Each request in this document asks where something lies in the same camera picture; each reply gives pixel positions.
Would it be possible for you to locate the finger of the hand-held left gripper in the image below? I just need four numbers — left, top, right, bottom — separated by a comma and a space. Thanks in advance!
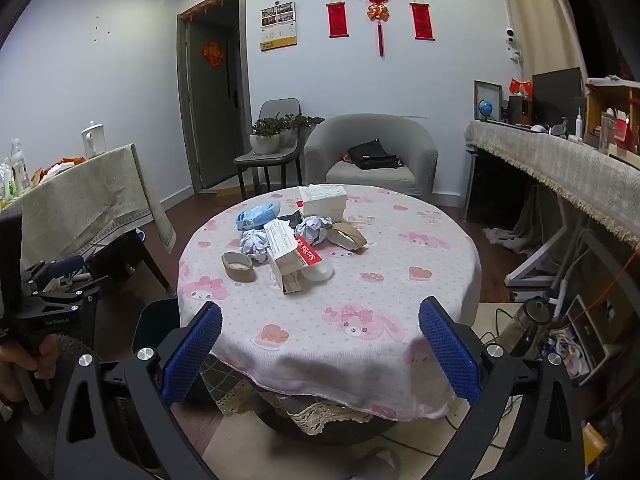
22, 255, 87, 292
30, 274, 109, 311

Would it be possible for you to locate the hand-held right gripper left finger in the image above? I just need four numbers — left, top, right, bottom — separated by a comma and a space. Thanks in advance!
52, 301, 223, 480

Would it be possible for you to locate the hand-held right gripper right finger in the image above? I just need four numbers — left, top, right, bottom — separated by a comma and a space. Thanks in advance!
418, 296, 586, 480

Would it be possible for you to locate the clear plastic container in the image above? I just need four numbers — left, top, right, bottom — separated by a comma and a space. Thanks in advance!
303, 260, 334, 282

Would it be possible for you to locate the blue tissue pack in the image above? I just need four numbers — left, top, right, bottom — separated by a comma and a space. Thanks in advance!
236, 201, 281, 232

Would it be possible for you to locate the person's left hand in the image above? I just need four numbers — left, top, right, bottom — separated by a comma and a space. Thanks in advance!
0, 332, 59, 404

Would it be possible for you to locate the table with lace cloth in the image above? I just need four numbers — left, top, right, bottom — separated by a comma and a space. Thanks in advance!
20, 143, 177, 272

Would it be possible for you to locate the glass teapot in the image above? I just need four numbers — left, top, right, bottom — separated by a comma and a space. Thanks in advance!
500, 296, 554, 359

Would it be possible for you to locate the dark wooden table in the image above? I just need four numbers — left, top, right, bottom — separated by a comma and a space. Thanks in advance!
92, 227, 174, 295

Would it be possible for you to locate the pink printed tablecloth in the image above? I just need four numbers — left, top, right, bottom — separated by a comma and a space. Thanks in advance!
177, 184, 483, 422

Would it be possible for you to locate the brown cardboard tape roll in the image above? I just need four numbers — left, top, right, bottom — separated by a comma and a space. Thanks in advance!
325, 221, 370, 252
221, 252, 257, 284

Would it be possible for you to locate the orange snack packet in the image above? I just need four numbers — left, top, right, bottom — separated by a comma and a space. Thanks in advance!
32, 157, 89, 186

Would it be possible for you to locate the beige floor mat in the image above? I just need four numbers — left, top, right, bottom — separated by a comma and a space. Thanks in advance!
200, 302, 528, 480

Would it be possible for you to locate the clear plastic bottle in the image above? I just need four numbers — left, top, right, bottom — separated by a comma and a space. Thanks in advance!
10, 138, 29, 194
0, 157, 16, 202

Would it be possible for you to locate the crumpled paper ball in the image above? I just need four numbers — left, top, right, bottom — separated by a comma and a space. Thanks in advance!
299, 215, 334, 247
240, 229, 271, 264

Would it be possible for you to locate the white kettle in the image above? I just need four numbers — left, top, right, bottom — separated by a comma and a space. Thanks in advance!
81, 121, 106, 160

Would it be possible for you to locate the white carton box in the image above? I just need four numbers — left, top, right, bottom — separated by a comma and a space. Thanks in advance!
263, 220, 300, 267

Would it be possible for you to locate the cream lace cloth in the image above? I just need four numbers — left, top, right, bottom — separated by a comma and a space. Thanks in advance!
219, 389, 373, 437

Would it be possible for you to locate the grey drape cloth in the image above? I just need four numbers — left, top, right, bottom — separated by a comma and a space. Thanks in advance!
482, 194, 547, 262

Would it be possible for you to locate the grey storage crate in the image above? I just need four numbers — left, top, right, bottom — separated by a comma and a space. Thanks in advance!
550, 294, 627, 387

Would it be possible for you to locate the red and white box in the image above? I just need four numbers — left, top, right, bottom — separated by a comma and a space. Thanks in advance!
272, 235, 322, 295

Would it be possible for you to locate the white tissue box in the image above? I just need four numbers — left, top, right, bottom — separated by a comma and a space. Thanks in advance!
298, 185, 347, 218

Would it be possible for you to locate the grey armchair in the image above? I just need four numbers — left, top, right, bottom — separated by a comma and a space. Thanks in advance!
303, 113, 439, 198

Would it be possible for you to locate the dark grey door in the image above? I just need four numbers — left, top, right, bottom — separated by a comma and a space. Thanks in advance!
176, 0, 251, 194

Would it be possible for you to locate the black bag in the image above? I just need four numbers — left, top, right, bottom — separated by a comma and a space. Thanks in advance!
348, 138, 404, 170

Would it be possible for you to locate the beige lace desk cloth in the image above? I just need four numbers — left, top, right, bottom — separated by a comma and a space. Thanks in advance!
465, 119, 640, 252

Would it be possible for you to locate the potted green plant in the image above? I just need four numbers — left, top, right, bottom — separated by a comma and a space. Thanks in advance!
295, 114, 325, 146
248, 117, 283, 156
277, 114, 301, 149

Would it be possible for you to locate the red diamond door decoration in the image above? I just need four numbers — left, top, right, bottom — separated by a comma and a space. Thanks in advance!
201, 41, 224, 69

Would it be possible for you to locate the wooden speaker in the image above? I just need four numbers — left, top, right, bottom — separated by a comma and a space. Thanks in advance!
507, 95, 532, 126

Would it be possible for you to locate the clear drinking glass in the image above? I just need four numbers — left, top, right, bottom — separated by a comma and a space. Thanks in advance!
599, 111, 619, 156

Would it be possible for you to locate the black monitor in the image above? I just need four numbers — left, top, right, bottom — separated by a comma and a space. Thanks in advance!
531, 67, 586, 134

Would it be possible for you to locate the red door fringe banner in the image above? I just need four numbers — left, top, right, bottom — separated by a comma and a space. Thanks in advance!
180, 0, 240, 24

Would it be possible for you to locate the cardboard box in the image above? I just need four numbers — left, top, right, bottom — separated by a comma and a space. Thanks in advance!
584, 77, 640, 154

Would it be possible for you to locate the beige curtain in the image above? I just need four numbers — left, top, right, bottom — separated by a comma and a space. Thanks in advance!
497, 0, 590, 80

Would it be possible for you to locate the white desk frame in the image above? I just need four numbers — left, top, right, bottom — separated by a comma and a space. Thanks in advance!
505, 230, 597, 292

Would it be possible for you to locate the picture frame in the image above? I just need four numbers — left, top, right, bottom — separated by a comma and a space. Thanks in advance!
473, 80, 503, 122

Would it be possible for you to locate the white security camera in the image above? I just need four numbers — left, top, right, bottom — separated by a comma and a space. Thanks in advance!
504, 27, 524, 64

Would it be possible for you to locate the wall calendar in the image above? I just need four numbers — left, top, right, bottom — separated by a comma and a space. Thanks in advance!
260, 1, 297, 53

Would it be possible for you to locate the red wall scroll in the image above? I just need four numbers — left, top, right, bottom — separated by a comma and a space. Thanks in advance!
326, 0, 350, 39
410, 0, 435, 42

